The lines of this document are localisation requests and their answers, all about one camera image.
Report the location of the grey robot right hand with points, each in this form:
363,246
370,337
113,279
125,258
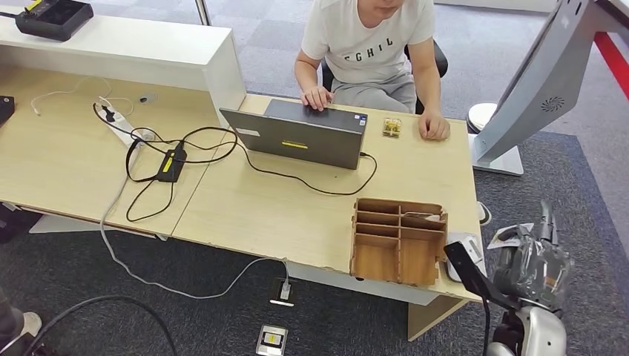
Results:
535,270

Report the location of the person's left hand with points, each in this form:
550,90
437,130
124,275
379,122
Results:
435,127

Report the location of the person's right hand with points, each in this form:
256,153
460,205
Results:
318,98

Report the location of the wooden compartment organizer box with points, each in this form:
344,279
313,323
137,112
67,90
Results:
376,255

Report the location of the person's left forearm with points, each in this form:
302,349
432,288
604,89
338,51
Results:
430,91

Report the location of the person's right forearm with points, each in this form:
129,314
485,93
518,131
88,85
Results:
304,76

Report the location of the white card reader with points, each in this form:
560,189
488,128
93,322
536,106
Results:
474,248

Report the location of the person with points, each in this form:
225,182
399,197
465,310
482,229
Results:
368,49

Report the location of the grey laptop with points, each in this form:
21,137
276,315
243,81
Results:
295,132

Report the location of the small clear box yellow contents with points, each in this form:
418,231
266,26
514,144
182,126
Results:
391,128

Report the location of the white round disc base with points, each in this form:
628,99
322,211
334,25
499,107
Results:
479,117

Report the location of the black office chair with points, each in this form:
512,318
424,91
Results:
440,61

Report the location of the small white rounded object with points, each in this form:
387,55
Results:
484,214

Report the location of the grey kiosk stand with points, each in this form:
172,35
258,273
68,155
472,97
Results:
540,83

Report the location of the light wood desk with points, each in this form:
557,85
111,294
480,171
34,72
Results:
59,162
275,216

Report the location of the metal pole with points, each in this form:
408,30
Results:
202,12

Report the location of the black power adapter yellow label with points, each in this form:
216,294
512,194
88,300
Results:
171,166

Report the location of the small clear round disc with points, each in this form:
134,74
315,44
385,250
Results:
149,134

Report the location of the red bar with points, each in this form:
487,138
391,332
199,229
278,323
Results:
614,61

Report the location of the white power strip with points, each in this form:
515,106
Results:
123,128

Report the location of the floor power socket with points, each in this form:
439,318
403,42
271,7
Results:
274,295

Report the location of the white counter shelf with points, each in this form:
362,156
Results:
123,44

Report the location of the silver floor box lid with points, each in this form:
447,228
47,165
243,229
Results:
271,340

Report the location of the black device with yellow sticker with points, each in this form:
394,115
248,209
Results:
54,22

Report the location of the flat black object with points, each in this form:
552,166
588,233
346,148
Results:
5,110

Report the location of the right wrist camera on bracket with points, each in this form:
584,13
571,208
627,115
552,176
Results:
471,275

